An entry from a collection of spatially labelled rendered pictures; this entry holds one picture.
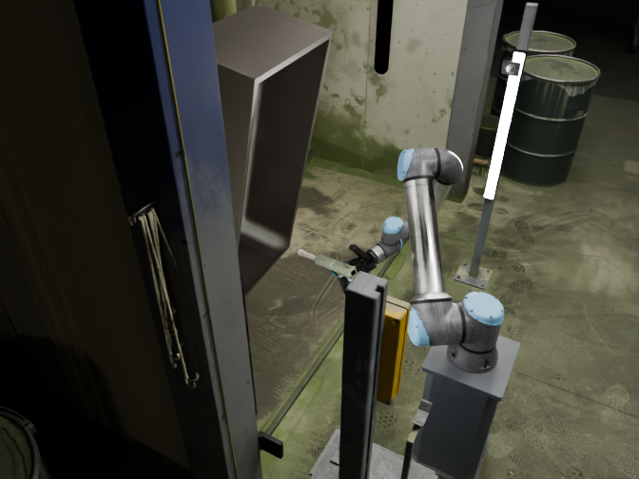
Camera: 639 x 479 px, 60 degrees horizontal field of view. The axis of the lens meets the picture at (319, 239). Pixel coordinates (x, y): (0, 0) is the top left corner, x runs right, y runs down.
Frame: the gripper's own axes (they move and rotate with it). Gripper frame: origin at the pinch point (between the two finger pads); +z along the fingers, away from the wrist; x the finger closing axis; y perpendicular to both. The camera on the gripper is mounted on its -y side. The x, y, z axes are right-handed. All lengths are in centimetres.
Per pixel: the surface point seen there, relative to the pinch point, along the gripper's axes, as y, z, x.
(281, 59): -100, 8, -29
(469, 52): -56, -173, 57
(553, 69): -17, -255, 59
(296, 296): 35, -4, 69
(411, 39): -73, -157, 90
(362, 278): -68, 64, -131
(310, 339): 46, 11, 37
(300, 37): -104, -10, -15
